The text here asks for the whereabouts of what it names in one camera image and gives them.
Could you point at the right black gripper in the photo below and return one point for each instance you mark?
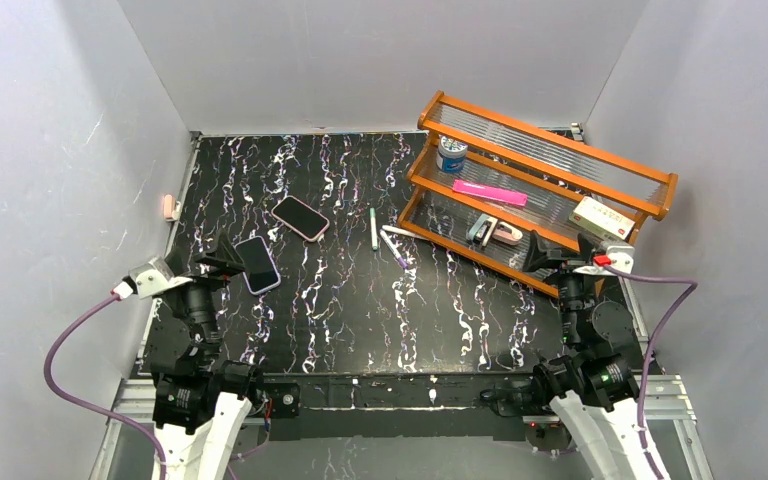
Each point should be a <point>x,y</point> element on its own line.
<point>567,266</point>

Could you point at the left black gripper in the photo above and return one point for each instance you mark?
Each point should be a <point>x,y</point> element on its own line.
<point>205,279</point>

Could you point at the phone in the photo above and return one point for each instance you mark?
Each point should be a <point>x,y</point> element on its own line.
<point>260,272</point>
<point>302,219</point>

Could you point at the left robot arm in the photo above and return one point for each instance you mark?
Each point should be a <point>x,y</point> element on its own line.
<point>200,402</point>

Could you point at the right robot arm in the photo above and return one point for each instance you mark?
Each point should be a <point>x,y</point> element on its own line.
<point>592,388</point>

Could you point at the phone in lilac case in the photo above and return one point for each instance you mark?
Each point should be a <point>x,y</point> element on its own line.
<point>260,272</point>

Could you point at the white red small box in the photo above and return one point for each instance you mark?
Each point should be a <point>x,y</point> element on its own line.
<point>600,220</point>

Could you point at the orange wooden shelf rack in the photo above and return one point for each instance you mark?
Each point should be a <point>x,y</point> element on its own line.
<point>555,171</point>

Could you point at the light blue stapler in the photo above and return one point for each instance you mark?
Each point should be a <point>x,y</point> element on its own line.
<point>482,230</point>

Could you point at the blue white round jar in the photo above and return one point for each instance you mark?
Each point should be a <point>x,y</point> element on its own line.
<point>451,155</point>

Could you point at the green capped white marker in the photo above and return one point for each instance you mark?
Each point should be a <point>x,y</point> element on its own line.
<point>373,229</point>

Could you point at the purple capped white marker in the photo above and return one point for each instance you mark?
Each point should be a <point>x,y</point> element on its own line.
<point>393,249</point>

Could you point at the white pen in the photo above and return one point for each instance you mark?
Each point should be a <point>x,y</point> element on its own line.
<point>402,232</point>

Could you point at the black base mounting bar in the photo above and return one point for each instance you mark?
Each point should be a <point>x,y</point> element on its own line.
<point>504,412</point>

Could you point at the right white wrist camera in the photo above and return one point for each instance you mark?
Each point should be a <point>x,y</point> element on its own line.
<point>611,257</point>

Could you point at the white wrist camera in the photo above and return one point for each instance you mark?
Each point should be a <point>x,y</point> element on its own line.
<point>611,257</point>
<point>152,278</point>

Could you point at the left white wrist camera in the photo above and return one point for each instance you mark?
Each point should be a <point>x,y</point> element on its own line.
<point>152,278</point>

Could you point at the pink wall clip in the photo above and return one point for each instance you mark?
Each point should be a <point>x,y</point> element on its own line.
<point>171,208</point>

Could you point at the aluminium frame rail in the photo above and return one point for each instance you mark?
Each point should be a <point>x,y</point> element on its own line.
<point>665,397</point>

